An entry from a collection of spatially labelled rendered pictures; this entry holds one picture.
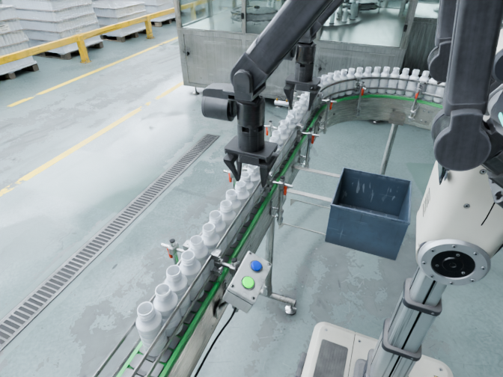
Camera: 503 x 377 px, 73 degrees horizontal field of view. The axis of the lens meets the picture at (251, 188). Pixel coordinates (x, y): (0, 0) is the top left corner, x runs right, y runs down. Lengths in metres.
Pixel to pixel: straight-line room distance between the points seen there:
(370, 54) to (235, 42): 1.62
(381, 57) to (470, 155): 3.64
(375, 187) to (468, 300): 1.17
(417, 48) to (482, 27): 5.57
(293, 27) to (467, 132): 0.31
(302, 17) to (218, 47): 4.15
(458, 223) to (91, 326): 2.02
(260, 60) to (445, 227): 0.59
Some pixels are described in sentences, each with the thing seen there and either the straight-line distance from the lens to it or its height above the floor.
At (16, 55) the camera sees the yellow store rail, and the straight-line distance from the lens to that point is 6.48.
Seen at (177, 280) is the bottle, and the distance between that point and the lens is 0.92.
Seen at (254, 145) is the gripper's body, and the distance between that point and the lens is 0.71.
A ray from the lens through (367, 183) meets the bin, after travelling 1.75.
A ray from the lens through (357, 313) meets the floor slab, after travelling 2.31.
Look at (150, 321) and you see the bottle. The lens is 0.87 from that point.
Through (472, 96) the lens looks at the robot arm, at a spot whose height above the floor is 1.66.
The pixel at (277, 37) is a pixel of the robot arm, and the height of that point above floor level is 1.72.
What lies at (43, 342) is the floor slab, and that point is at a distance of 2.43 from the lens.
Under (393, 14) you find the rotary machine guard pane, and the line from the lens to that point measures 4.17.
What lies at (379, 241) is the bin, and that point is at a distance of 1.56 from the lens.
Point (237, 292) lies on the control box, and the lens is 0.92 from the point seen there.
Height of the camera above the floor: 1.85
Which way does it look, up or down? 36 degrees down
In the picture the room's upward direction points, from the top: straight up
